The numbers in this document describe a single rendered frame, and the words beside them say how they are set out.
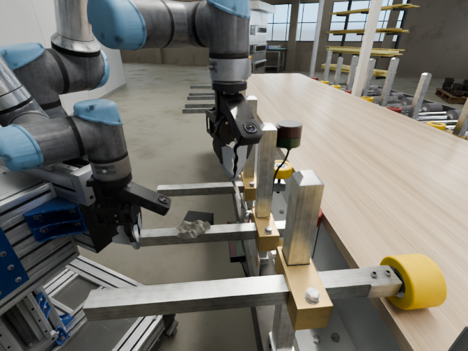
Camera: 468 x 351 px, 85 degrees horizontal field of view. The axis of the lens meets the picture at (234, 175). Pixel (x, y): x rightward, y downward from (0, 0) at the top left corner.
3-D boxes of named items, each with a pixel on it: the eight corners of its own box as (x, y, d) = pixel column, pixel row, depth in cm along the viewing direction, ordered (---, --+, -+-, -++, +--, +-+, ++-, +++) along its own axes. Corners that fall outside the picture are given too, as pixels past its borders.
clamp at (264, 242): (258, 252, 63) (259, 236, 60) (249, 218, 74) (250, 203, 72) (281, 251, 63) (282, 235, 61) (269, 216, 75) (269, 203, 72)
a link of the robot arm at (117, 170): (132, 148, 56) (121, 164, 49) (136, 167, 58) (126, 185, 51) (97, 150, 55) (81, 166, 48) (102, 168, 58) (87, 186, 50)
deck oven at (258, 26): (255, 90, 686) (259, 0, 589) (215, 88, 727) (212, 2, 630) (271, 82, 813) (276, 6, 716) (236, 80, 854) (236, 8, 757)
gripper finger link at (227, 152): (224, 170, 63) (223, 134, 59) (235, 181, 58) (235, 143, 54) (212, 173, 62) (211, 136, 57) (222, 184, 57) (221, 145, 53)
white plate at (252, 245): (255, 288, 67) (258, 261, 63) (243, 224, 90) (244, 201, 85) (258, 287, 67) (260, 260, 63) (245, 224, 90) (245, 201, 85)
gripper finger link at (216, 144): (232, 159, 57) (232, 121, 53) (235, 161, 56) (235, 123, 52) (212, 162, 56) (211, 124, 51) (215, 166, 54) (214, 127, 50)
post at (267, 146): (253, 278, 78) (262, 126, 55) (251, 269, 81) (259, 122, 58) (264, 278, 78) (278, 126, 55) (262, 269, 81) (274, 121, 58)
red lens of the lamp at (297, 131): (278, 138, 55) (279, 128, 54) (271, 129, 60) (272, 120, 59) (305, 137, 56) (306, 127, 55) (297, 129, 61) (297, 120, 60)
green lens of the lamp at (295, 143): (277, 149, 56) (278, 139, 55) (271, 139, 62) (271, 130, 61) (303, 147, 57) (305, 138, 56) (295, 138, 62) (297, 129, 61)
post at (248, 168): (243, 223, 99) (246, 96, 76) (242, 217, 102) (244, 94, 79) (252, 222, 99) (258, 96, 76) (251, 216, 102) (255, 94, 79)
